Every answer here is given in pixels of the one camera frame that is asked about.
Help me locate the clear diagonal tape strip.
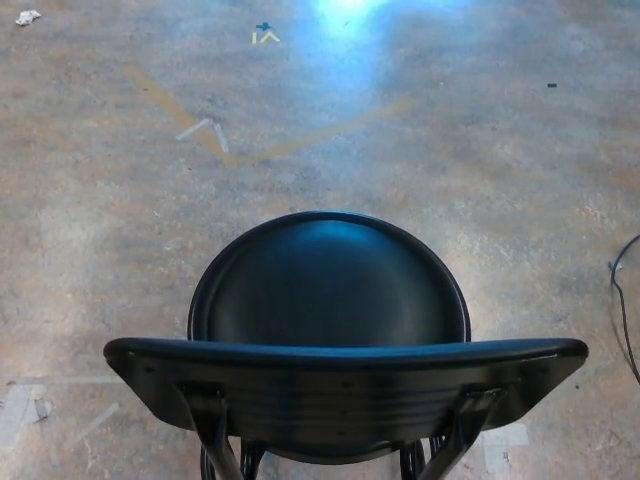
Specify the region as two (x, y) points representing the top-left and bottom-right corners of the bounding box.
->
(73, 401), (122, 450)

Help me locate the black swivel bar chair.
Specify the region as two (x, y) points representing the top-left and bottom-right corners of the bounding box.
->
(103, 210), (589, 480)

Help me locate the thin black cable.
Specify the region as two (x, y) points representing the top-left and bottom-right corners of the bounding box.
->
(606, 233), (640, 387)

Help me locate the long thin clear tape strip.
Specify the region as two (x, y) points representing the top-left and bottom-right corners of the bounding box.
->
(5, 375), (124, 387)

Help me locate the clear tape patch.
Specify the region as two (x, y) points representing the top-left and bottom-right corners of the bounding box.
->
(0, 383), (55, 447)

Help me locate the faded orange floor tape line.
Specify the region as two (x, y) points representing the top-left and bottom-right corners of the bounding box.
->
(121, 64), (240, 169)
(233, 96), (415, 169)

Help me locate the grey tape strip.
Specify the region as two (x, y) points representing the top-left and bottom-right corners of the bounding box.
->
(174, 117), (212, 142)
(212, 122), (232, 154)

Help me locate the white tape patch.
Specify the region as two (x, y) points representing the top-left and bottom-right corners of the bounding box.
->
(473, 423), (531, 475)

